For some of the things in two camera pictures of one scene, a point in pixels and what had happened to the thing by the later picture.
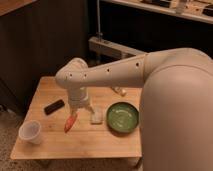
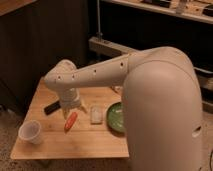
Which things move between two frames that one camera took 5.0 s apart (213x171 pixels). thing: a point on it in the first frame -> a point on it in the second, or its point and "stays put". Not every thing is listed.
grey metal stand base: x=102 y=44 stays put
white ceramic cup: x=30 y=131 stays put
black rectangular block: x=54 y=106 stays put
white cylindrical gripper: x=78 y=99 -> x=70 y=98
